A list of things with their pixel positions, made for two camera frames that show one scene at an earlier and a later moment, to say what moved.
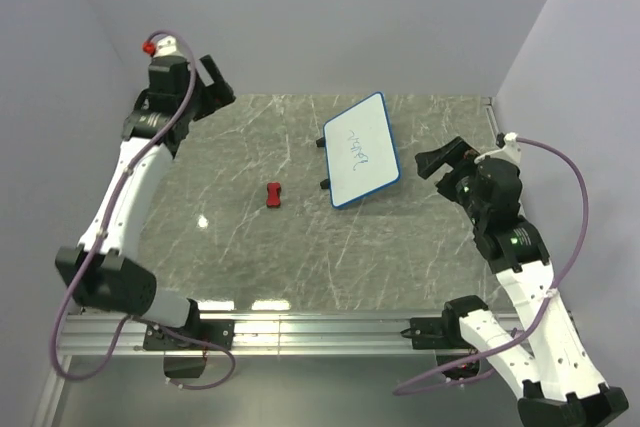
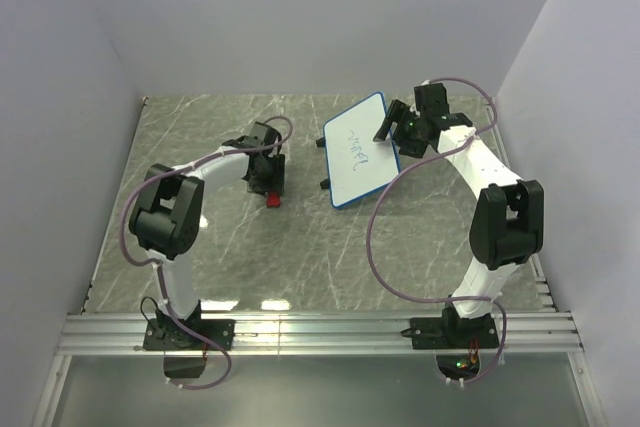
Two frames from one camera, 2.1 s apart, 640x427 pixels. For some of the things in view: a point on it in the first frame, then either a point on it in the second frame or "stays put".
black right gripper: [454, 153] -> [401, 112]
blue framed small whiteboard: [361, 151] stays put
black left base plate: [206, 330] stays put
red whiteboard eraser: [273, 199] stays put
